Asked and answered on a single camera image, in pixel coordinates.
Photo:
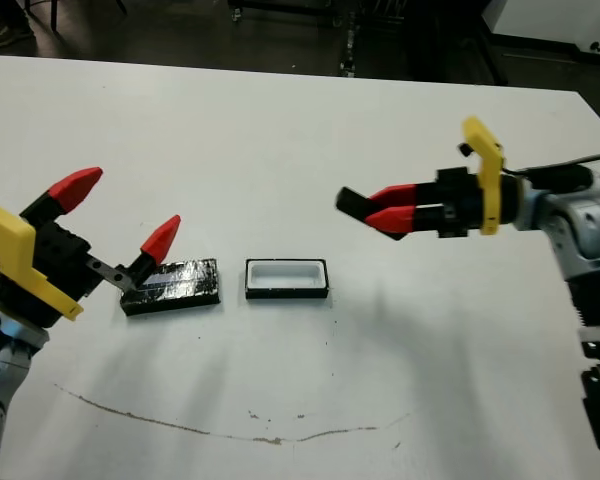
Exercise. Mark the large black robot rig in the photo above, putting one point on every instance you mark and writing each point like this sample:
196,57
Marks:
460,55

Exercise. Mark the right gripper, yellow mount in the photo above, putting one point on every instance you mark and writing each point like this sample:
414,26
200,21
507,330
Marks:
460,210

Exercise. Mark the person in black clothes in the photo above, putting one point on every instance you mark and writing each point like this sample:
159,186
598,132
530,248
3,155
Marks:
7,36

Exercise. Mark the black wheeled gantry frame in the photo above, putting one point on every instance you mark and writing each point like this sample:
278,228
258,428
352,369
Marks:
350,45

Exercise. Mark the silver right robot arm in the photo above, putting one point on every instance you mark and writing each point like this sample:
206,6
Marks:
590,225

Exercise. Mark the small black camera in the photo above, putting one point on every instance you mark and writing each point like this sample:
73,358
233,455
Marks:
350,202

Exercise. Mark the left gripper, yellow mount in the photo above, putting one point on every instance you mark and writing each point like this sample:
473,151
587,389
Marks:
55,260

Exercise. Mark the black box, white insert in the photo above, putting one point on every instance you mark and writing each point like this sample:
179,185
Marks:
286,276

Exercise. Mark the glossy black box lid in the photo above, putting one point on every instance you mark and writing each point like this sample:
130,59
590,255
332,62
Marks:
190,280

